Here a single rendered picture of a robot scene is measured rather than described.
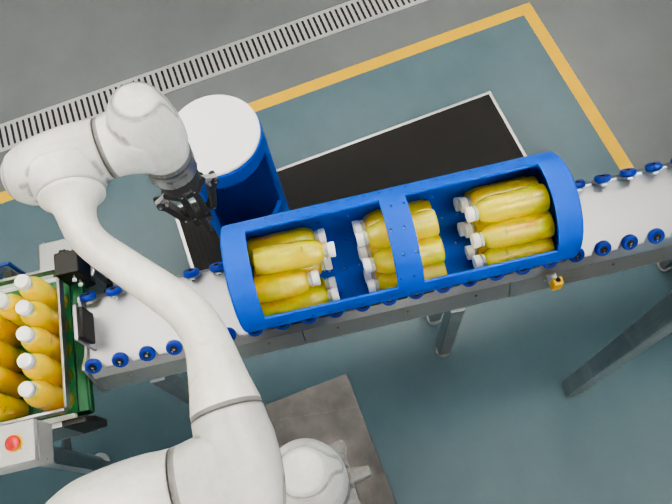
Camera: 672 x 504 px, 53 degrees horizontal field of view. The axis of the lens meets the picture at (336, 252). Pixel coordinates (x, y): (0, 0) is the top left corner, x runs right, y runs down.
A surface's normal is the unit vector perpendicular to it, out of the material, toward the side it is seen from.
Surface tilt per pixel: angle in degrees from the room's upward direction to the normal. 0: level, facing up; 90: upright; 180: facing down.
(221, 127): 0
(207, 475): 10
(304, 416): 4
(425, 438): 0
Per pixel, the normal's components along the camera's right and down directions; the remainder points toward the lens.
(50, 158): -0.04, -0.24
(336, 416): -0.09, -0.43
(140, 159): 0.21, 0.87
